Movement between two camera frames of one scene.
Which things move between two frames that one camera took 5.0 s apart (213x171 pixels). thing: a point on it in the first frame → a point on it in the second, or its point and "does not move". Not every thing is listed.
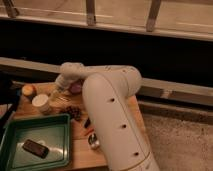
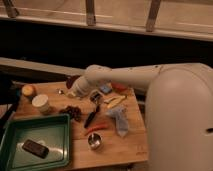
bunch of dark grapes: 73,112 does not move
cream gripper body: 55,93 → 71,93
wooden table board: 49,98 does not move
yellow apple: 27,89 does not move
